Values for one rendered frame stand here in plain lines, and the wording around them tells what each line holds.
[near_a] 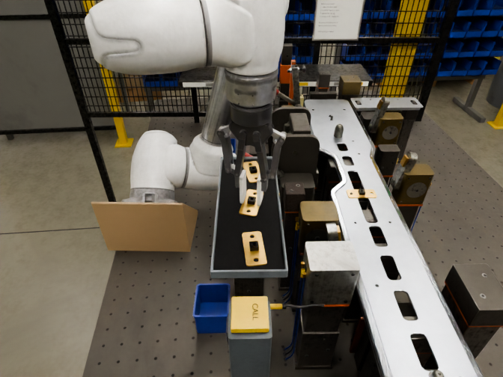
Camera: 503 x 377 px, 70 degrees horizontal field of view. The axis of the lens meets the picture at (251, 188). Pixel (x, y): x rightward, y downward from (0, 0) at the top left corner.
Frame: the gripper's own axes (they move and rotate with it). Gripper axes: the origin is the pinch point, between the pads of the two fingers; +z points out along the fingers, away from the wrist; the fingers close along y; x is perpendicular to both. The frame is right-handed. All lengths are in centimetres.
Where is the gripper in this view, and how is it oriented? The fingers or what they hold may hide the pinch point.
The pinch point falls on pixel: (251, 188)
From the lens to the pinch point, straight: 76.7
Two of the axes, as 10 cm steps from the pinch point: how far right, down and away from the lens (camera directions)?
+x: 2.3, -6.1, 7.6
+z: 0.0, 7.8, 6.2
